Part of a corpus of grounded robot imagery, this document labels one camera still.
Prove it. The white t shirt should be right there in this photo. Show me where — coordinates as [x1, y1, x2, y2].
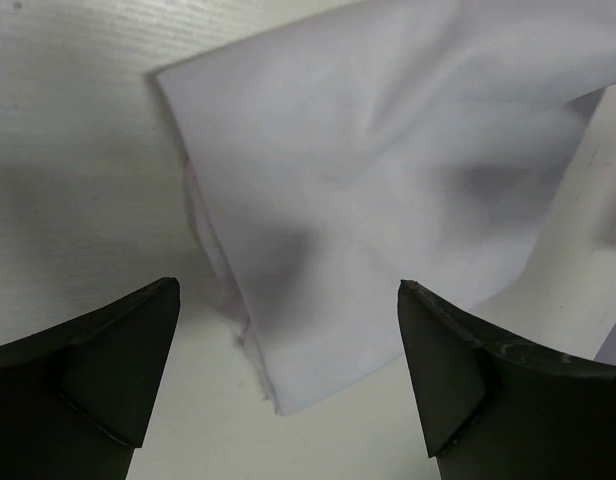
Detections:
[157, 1, 616, 415]

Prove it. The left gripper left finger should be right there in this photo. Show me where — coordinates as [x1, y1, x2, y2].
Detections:
[0, 278, 180, 479]

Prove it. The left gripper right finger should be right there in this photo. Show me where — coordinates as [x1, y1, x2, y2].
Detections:
[398, 281, 616, 479]

